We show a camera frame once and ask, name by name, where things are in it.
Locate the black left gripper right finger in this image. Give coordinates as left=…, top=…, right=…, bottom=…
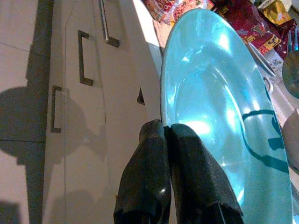
left=167, top=123, right=244, bottom=224

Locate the blue plastic fork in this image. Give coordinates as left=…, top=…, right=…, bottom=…
left=286, top=28, right=299, bottom=51

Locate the grey metal cabinet handle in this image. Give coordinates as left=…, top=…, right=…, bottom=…
left=50, top=85, right=63, bottom=133
left=78, top=30, right=94, bottom=86

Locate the dark red snack packet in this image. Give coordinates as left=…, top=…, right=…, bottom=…
left=214, top=0, right=283, bottom=56

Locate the yellow snack packet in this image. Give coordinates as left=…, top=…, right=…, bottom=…
left=258, top=0, right=292, bottom=26

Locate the shiny metal spoon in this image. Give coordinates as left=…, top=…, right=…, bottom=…
left=281, top=55, right=299, bottom=93

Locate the turquoise glossy plate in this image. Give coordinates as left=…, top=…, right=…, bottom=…
left=160, top=8, right=294, bottom=224

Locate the orange noodle snack packet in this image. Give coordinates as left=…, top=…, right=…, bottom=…
left=142, top=0, right=214, bottom=26

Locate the white plastic knife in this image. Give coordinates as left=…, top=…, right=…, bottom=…
left=247, top=41, right=278, bottom=77

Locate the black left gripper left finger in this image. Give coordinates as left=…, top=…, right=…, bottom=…
left=113, top=119, right=173, bottom=224

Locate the long steel bar handle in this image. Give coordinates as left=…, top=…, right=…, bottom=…
left=99, top=0, right=110, bottom=43

